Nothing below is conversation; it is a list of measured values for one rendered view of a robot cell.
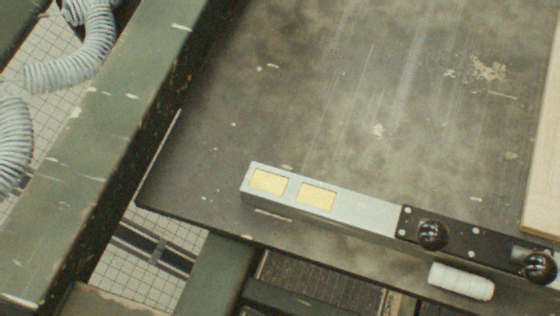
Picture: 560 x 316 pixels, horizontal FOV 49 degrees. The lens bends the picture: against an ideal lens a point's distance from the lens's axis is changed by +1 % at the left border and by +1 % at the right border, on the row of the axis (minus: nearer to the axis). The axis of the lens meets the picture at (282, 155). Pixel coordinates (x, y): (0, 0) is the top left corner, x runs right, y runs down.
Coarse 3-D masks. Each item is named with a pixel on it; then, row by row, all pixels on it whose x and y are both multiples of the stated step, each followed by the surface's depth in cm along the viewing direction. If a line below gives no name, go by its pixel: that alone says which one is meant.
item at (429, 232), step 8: (424, 224) 71; (432, 224) 70; (440, 224) 70; (416, 232) 72; (424, 232) 70; (432, 232) 70; (440, 232) 70; (448, 232) 70; (424, 240) 70; (432, 240) 70; (440, 240) 70; (448, 240) 70; (424, 248) 71; (432, 248) 70; (440, 248) 70
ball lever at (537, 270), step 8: (512, 248) 79; (520, 248) 79; (512, 256) 79; (520, 256) 78; (528, 256) 69; (536, 256) 68; (544, 256) 68; (528, 264) 68; (536, 264) 68; (544, 264) 68; (552, 264) 68; (528, 272) 68; (536, 272) 68; (544, 272) 67; (552, 272) 67; (528, 280) 69; (536, 280) 68; (544, 280) 68; (552, 280) 68
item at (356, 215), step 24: (264, 168) 88; (240, 192) 86; (264, 192) 86; (288, 192) 86; (336, 192) 86; (312, 216) 85; (336, 216) 84; (360, 216) 84; (384, 216) 84; (384, 240) 84; (456, 264) 82; (528, 288) 81; (552, 288) 79
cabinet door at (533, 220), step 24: (552, 48) 102; (552, 72) 98; (552, 96) 96; (552, 120) 93; (552, 144) 91; (552, 168) 89; (528, 192) 88; (552, 192) 87; (528, 216) 86; (552, 216) 86
